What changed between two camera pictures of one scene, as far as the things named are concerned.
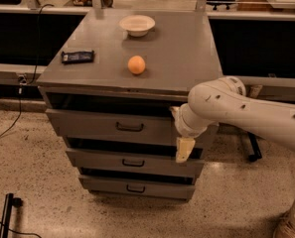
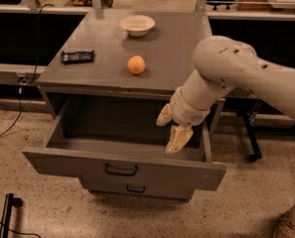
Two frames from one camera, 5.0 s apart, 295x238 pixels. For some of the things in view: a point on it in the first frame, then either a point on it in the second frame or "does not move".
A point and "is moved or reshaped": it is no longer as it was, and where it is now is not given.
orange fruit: (136, 64) does not move
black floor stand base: (10, 201) does not move
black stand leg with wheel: (255, 147) does not move
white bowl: (137, 25) does not move
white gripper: (183, 125) -> (187, 111)
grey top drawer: (120, 127) is moved or reshaped
